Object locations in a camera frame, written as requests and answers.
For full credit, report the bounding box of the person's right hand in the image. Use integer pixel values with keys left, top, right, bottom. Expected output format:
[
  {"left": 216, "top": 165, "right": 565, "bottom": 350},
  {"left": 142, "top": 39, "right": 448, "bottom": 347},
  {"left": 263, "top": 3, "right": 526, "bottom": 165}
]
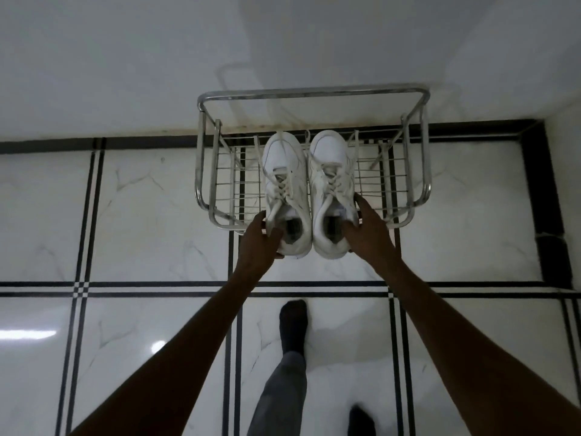
[{"left": 341, "top": 193, "right": 401, "bottom": 270}]

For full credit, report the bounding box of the grey trouser leg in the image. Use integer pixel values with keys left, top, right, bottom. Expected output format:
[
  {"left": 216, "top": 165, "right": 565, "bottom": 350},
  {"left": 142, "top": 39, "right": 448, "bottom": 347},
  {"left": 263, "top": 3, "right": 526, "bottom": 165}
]
[{"left": 246, "top": 351, "right": 308, "bottom": 436}]

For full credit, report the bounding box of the dark sock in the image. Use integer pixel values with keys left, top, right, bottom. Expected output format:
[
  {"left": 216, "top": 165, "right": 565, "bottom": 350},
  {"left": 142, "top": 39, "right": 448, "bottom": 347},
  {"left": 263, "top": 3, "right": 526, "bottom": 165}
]
[
  {"left": 279, "top": 299, "right": 310, "bottom": 355},
  {"left": 347, "top": 404, "right": 377, "bottom": 436}
]

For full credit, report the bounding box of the chrome wire shoe rack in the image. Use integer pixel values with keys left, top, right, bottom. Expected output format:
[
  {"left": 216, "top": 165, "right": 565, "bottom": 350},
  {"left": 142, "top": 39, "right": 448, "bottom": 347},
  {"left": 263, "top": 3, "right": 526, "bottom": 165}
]
[{"left": 195, "top": 83, "right": 432, "bottom": 233}]

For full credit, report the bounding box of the person's left hand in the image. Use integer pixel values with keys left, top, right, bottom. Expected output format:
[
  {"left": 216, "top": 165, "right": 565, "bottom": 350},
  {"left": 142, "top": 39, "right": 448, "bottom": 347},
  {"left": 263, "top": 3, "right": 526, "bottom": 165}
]
[{"left": 235, "top": 210, "right": 285, "bottom": 281}]

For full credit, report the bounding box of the person's left forearm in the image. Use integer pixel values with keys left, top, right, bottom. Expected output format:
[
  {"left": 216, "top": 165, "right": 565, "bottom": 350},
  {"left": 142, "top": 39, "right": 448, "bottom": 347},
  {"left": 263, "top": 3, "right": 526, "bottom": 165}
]
[{"left": 68, "top": 269, "right": 264, "bottom": 436}]

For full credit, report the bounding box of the person's right forearm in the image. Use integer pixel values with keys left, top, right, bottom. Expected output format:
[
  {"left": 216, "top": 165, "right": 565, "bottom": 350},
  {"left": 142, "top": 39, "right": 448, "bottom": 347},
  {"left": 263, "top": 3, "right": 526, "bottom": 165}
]
[{"left": 369, "top": 259, "right": 581, "bottom": 436}]

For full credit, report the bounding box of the white lace-up sneaker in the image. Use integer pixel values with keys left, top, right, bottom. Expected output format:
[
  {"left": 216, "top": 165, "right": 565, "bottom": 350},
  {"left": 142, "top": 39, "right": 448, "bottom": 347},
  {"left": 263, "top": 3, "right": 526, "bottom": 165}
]
[
  {"left": 254, "top": 130, "right": 314, "bottom": 259},
  {"left": 305, "top": 129, "right": 360, "bottom": 260}
]

